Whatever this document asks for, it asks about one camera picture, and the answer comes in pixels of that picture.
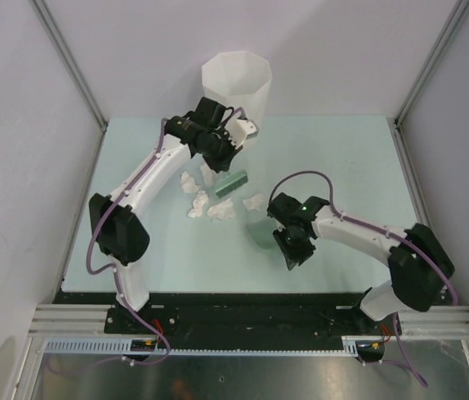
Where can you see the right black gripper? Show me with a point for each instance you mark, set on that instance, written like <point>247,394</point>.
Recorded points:
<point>292,256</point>

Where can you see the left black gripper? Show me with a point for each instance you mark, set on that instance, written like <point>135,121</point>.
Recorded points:
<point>223,164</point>

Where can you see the green plastic dustpan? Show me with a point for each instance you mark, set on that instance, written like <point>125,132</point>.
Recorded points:
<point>261,233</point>

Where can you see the green hand brush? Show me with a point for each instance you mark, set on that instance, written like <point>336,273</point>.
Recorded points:
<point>230,182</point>

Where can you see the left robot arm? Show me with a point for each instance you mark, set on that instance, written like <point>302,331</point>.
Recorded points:
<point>214,131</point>

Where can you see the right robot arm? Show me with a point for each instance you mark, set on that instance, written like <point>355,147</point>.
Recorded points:
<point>419,266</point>

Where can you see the crumpled paper scrap middle left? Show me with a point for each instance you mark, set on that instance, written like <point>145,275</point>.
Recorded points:
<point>207,175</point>

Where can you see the crumpled paper scrap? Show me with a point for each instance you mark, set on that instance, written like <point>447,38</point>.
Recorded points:
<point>188,184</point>
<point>254,203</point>
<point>207,175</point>
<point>222,211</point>
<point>198,204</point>

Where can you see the crumpled paper scrap upper left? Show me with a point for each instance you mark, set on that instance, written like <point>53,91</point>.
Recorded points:
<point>188,184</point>

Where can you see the crumpled paper scrap lower left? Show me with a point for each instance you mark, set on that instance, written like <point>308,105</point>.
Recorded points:
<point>198,204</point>

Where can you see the crumpled paper scrap far left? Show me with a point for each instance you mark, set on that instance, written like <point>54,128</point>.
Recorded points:
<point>254,203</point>

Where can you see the crumpled paper scrap front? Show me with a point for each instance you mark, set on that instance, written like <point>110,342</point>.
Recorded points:
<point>222,211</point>

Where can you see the white faceted waste bin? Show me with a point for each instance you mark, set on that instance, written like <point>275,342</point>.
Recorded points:
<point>239,79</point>

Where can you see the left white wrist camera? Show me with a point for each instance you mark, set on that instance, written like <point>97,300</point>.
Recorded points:
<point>242,131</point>

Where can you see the grey slotted cable duct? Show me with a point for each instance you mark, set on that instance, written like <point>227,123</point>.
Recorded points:
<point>138,347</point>

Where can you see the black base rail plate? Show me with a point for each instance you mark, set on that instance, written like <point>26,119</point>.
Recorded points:
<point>225,321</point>

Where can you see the left aluminium frame post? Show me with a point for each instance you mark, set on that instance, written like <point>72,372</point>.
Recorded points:
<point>54,33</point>

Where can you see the aluminium frame post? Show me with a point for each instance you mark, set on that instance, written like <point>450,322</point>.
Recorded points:
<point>440,47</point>
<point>54,33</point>

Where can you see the right aluminium frame post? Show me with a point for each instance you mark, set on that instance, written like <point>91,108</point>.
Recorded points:
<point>440,47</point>

